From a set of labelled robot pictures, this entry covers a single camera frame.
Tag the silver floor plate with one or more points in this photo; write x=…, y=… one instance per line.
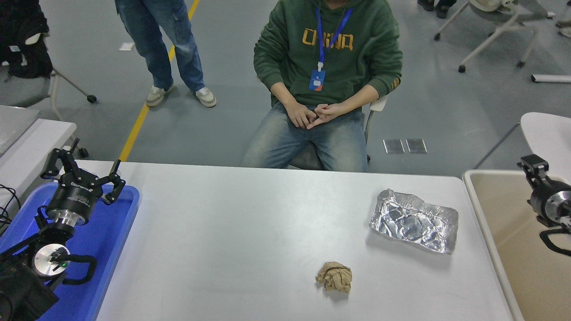
x=416, y=146
x=394, y=146

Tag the large pale bin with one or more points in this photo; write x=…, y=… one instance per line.
x=504, y=214

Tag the silver foil tray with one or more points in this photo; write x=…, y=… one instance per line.
x=415, y=223

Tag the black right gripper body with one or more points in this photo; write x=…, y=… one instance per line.
x=542, y=198

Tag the black jacket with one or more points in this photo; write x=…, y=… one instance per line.
x=22, y=26

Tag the white rolling chair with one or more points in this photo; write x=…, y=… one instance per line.
x=504, y=13

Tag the grey rolling chair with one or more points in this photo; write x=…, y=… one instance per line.
x=22, y=91

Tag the person's left hand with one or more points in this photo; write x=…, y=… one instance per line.
x=332, y=111

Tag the white office chair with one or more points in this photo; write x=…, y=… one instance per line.
x=377, y=103

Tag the person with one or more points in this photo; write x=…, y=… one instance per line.
x=565, y=32
x=156, y=35
x=441, y=11
x=339, y=58

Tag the white side table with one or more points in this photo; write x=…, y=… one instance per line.
x=40, y=142

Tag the tan paper ball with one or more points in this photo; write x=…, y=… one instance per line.
x=334, y=277

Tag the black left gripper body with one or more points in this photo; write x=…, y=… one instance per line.
x=76, y=198

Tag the blue plastic tray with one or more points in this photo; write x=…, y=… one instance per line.
x=107, y=240

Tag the white round chair seat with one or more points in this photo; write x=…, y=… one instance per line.
x=548, y=133

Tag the person's right hand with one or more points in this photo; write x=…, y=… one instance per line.
x=299, y=115

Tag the white bar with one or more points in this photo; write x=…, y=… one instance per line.
x=553, y=78

